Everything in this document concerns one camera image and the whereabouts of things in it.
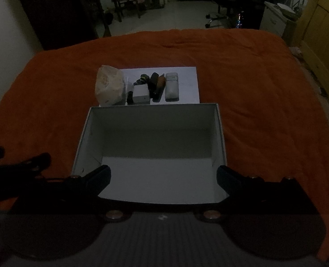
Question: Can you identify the orange blanket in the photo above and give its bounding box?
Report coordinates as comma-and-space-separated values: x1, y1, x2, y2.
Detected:
0, 28, 329, 262

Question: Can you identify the dark wardrobe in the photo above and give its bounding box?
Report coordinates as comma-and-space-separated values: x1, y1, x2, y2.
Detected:
11, 0, 99, 51

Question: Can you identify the white square charger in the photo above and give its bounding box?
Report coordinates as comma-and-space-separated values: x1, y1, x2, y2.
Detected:
133, 85, 151, 105

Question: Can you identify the white remote control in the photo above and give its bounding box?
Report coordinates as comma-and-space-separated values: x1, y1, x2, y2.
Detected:
165, 73, 180, 102

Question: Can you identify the white paper sheet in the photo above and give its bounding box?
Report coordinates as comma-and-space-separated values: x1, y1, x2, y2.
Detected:
99, 66, 200, 107

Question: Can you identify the white bowl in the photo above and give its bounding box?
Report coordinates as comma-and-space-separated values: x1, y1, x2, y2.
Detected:
277, 3, 298, 20

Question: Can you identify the brown pen case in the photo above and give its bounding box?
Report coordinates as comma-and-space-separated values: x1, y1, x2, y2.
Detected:
156, 73, 166, 95

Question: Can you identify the yellow wooden board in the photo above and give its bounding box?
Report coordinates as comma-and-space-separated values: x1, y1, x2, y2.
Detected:
296, 0, 329, 96

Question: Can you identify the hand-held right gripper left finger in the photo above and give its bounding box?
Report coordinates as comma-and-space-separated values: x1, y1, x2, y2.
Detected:
14, 165, 131, 223

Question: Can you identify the black office chair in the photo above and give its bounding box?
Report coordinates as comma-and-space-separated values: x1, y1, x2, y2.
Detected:
205, 0, 254, 29

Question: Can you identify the white cabinet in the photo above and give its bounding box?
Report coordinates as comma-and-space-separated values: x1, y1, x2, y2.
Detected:
260, 1, 291, 38

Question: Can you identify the dark figurine keychain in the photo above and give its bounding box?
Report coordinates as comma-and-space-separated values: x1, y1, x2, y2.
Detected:
134, 73, 151, 87

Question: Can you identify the white cardboard box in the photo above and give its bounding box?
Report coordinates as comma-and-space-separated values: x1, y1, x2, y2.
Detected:
71, 103, 227, 204

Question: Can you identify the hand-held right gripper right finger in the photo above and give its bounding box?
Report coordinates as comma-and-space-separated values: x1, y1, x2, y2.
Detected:
198, 165, 320, 223

